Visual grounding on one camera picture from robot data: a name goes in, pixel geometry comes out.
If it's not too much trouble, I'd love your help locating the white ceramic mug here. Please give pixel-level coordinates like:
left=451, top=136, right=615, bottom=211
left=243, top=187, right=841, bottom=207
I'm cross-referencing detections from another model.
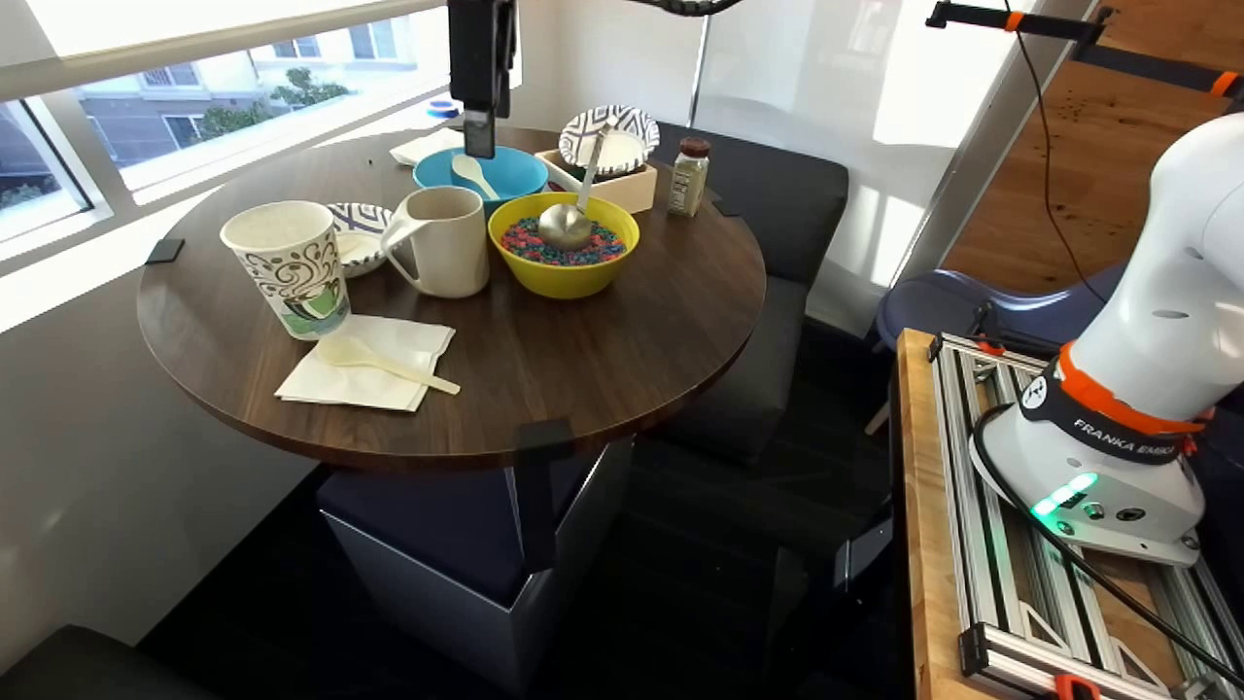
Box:
left=379, top=187, right=491, bottom=299

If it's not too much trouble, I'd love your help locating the yellow bowl with colourful cereal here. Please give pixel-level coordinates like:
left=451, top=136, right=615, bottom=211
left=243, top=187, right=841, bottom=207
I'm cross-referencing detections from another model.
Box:
left=491, top=189, right=642, bottom=299

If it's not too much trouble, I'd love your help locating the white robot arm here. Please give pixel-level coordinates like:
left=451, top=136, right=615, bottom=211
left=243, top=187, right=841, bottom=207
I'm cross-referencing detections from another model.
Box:
left=969, top=111, right=1244, bottom=564

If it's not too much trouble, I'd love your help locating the blue bowl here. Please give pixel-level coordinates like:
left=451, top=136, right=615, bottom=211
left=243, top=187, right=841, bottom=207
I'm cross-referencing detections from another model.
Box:
left=410, top=149, right=546, bottom=211

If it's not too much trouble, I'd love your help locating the white napkin at back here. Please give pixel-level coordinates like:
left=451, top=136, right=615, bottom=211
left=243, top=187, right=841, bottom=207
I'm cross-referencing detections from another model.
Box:
left=387, top=128, right=461, bottom=166

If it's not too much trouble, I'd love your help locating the white plastic spoon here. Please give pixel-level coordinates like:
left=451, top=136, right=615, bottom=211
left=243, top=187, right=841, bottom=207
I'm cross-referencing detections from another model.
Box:
left=451, top=152, right=497, bottom=202

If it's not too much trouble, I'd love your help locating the metal ladle spoon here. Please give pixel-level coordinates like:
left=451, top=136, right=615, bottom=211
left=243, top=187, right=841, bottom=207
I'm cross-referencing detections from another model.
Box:
left=536, top=136, right=601, bottom=249

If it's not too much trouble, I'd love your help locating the wooden box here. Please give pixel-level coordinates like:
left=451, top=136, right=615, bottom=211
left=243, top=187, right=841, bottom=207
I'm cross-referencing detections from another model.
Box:
left=540, top=152, right=658, bottom=213

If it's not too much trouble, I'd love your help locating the patterned paper plate left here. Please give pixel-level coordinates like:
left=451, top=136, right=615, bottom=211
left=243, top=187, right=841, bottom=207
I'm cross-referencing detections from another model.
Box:
left=329, top=202, right=408, bottom=281

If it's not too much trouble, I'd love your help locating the small spice jar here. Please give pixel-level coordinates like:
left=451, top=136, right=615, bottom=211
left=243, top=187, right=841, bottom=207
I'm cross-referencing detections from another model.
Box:
left=667, top=136, right=710, bottom=218

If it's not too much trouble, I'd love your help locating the round dark wooden table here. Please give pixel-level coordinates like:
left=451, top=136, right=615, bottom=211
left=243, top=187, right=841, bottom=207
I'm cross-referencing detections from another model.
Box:
left=137, top=132, right=764, bottom=469

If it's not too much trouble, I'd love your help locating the patterned paper cup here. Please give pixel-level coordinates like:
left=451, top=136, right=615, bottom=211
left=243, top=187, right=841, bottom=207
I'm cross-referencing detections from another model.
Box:
left=222, top=202, right=348, bottom=341

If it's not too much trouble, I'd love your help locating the white paper napkin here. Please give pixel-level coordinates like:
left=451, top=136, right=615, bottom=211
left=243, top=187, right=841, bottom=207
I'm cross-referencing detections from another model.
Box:
left=277, top=316, right=460, bottom=411

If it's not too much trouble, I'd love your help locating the dark cushioned seat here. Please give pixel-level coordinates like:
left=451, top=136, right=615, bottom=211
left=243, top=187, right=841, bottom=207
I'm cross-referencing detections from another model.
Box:
left=642, top=124, right=848, bottom=469

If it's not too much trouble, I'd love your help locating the small black device on sill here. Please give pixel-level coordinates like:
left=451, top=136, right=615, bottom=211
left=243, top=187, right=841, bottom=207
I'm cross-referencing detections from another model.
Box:
left=143, top=237, right=185, bottom=270

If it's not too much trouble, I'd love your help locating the wooden bench top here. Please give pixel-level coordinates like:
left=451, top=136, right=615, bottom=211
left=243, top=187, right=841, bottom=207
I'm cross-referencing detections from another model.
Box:
left=898, top=329, right=979, bottom=700

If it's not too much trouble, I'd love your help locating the grey table pedestal box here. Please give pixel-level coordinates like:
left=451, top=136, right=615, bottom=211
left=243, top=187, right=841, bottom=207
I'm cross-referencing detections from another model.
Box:
left=313, top=438, right=635, bottom=691

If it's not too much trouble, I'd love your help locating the black cable with orange tape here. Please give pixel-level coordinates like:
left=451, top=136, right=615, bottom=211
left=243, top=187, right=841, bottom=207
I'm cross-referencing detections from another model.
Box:
left=922, top=0, right=1244, bottom=102

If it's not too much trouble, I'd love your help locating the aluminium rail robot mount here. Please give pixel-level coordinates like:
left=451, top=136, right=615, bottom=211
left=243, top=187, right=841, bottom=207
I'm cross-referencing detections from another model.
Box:
left=927, top=336, right=1240, bottom=700

